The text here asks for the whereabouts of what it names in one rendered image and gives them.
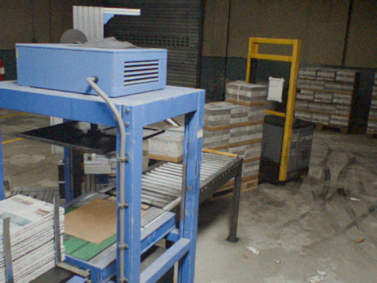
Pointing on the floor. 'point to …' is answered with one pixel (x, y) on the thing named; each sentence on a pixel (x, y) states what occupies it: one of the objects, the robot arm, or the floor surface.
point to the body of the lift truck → (298, 147)
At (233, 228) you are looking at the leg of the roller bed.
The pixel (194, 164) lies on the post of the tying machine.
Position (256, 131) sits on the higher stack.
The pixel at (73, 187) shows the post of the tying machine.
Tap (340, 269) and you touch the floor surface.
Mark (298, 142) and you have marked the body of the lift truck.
